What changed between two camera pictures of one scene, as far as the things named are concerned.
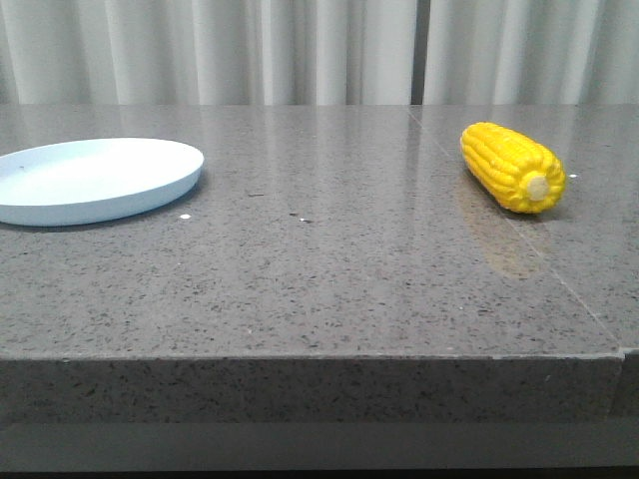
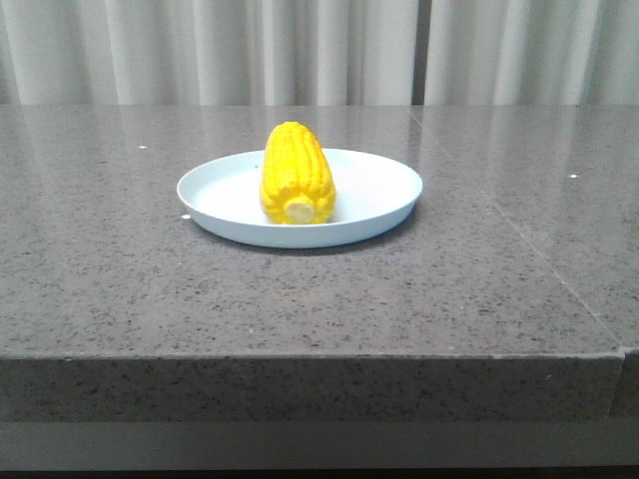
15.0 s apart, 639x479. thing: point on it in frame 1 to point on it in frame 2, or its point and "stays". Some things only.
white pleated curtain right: x=533 y=52 stays
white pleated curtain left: x=206 y=52 stays
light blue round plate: x=94 y=180 to x=371 y=192
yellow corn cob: x=515 y=171 to x=297 y=186
